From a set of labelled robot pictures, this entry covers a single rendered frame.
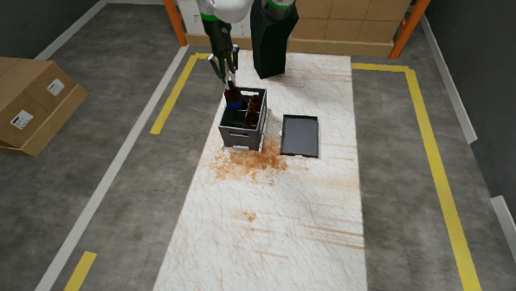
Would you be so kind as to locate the dark grey crate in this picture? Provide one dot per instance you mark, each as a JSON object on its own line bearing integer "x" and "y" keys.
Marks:
{"x": 231, "y": 125}

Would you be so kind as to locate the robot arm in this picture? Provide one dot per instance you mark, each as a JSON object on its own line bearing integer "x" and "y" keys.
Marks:
{"x": 233, "y": 11}

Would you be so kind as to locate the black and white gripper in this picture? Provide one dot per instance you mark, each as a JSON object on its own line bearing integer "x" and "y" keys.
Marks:
{"x": 224, "y": 42}

